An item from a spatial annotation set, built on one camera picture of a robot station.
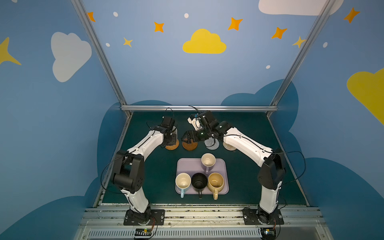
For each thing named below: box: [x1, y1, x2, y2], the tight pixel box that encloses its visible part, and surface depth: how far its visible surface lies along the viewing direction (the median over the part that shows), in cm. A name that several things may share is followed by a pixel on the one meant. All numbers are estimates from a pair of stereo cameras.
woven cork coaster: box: [165, 139, 180, 151], surface depth 103 cm
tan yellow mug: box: [207, 172, 225, 201], surface depth 80 cm
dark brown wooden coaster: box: [182, 139, 198, 151], surface depth 103 cm
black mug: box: [191, 172, 208, 199], surface depth 80 cm
